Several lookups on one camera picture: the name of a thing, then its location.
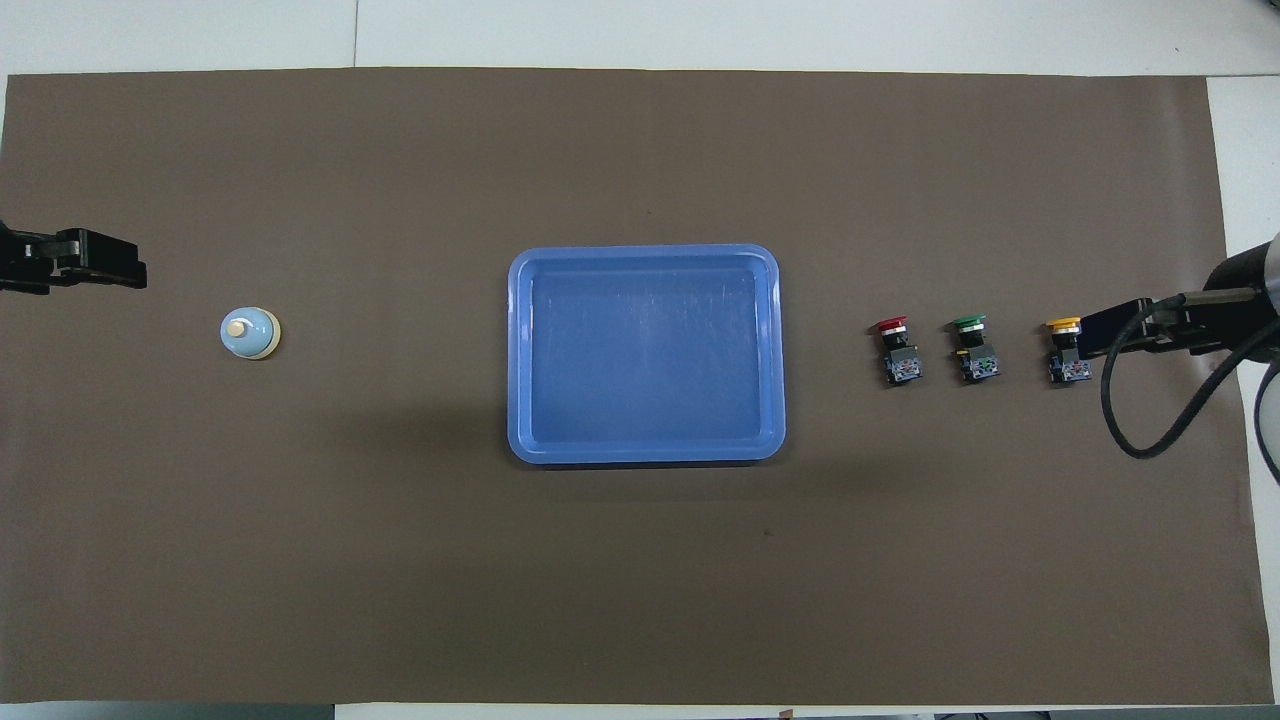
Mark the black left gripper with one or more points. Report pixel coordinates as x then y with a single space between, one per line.
40 262

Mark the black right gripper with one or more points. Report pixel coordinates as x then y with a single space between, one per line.
1180 320

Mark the yellow push button switch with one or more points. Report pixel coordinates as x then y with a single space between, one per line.
1068 368

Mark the green push button switch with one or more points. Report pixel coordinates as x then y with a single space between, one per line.
978 362

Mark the light blue call bell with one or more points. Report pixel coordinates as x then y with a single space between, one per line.
250 335

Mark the red push button switch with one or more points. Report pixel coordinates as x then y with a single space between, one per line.
900 362

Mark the blue plastic tray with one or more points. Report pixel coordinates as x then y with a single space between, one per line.
650 400

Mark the brown table mat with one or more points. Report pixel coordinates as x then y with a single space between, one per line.
400 550

